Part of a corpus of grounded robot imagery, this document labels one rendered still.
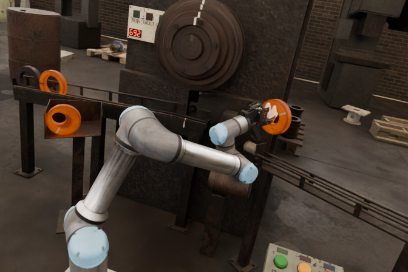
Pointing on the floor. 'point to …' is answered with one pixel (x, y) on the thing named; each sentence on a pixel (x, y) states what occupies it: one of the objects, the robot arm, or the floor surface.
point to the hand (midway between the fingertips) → (275, 112)
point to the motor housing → (231, 183)
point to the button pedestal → (293, 261)
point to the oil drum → (33, 41)
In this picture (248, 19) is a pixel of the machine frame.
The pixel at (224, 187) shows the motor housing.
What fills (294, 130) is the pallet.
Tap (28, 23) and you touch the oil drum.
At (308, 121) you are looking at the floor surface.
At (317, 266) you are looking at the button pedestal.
